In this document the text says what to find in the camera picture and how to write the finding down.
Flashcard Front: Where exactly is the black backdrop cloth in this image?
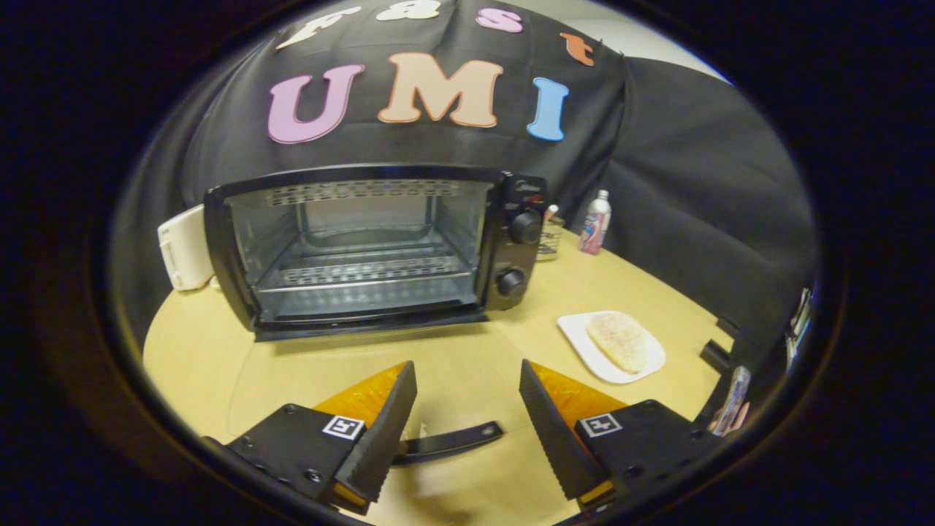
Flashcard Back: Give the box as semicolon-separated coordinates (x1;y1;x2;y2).
110;0;819;381

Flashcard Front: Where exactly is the black toaster oven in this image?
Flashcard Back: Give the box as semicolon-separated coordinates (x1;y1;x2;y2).
203;164;549;468

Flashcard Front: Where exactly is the colourful printed packet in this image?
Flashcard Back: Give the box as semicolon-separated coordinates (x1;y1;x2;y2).
712;365;752;437

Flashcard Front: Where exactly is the white rectangular plate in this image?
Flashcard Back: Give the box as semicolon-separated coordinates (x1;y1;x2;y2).
557;310;667;385

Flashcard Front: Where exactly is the toasted bread slice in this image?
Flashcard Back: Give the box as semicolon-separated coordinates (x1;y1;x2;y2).
586;313;649;375

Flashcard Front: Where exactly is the clear glass container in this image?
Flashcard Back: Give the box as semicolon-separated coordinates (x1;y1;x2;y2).
537;205;565;262

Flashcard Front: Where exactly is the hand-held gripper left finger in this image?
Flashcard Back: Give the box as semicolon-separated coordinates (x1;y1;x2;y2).
205;359;419;515

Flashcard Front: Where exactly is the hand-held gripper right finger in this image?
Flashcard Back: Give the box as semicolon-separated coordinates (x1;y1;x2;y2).
519;359;724;512

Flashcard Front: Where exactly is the white bread toaster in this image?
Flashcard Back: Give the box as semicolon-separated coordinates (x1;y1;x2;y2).
157;205;216;291

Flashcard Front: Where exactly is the pink labelled plastic bottle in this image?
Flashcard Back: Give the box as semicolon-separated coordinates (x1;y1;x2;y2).
579;190;612;256

